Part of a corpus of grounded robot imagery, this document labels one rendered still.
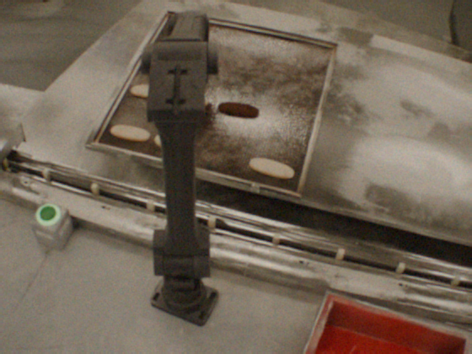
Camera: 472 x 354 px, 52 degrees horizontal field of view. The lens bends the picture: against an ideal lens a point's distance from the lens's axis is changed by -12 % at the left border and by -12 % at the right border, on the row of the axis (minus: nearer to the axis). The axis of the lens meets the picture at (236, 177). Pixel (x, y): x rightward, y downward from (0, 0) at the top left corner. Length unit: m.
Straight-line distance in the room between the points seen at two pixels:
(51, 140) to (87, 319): 0.54
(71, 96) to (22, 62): 1.74
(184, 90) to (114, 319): 0.54
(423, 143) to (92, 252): 0.82
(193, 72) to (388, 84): 0.80
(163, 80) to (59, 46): 2.63
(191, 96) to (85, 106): 0.83
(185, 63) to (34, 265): 0.63
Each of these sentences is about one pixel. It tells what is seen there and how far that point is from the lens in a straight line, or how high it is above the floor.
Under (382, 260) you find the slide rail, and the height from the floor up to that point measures 0.85.
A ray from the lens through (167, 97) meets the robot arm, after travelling 0.69.
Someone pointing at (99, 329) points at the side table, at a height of 0.82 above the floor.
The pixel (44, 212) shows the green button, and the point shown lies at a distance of 1.15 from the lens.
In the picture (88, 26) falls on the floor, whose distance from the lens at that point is 3.45.
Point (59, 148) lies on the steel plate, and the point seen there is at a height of 0.82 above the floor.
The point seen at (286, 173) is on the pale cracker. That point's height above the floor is 0.91.
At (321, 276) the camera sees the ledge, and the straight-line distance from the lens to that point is 1.09.
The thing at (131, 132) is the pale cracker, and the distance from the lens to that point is 1.26.
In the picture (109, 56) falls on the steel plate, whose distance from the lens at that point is 1.68.
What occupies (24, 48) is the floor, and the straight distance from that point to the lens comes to 3.40.
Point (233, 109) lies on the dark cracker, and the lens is 1.28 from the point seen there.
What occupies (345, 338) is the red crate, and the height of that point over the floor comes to 0.82.
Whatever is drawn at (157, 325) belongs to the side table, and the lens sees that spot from 1.06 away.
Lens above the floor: 1.77
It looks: 48 degrees down
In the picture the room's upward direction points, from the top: 4 degrees clockwise
